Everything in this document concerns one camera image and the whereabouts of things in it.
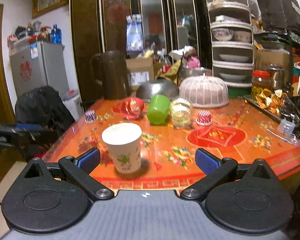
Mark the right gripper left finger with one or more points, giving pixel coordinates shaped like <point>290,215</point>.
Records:
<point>76,170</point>

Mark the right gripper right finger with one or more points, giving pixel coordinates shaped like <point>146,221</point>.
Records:
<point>217,172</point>

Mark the white paper cup green print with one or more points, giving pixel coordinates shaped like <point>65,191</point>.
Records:
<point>123,143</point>

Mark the green plastic cup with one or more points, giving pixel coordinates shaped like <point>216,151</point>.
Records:
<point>158,109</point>

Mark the black bag on chair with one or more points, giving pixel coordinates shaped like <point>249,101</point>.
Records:
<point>43,106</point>

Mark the red polka dot cupcake liner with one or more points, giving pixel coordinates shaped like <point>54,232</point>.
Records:
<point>204,118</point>

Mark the purple polka dot cupcake liner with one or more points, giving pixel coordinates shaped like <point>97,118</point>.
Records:
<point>90,117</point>

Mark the clear jar yellow label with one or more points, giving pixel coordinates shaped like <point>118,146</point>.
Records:
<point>180,112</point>

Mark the silver refrigerator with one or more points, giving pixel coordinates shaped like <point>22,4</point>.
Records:
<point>37,65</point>

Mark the white mesh food cover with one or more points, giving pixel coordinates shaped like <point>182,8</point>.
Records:
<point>204,91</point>

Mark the tray of dried peels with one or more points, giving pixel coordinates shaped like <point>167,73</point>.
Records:
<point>276,105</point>

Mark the stainless steel colander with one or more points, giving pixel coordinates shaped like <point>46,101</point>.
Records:
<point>159,86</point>

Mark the red lid pickle jar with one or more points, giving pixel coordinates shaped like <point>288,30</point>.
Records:
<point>260,81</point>

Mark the steel basin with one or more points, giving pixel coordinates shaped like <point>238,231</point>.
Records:
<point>183,73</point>

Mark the brown plastic pitcher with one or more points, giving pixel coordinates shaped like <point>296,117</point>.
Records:
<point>109,70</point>

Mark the olive green cloth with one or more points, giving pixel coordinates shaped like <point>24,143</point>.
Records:
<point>171,74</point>

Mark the blue water bottle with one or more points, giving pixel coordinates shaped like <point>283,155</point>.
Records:
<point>56,35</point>

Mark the red label soda bottle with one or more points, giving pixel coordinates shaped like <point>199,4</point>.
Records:
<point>166,64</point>

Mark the cardboard box with label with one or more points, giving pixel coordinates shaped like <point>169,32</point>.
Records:
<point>140,70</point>

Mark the blue floral bowl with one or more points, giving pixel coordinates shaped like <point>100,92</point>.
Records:
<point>222,34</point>

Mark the white tiered dish rack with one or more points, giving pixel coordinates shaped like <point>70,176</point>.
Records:
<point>232,41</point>

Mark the blue white snack bag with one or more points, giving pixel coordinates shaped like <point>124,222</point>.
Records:
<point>134,34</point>

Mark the black covered appliance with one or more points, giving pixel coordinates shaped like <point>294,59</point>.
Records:
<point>280,15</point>

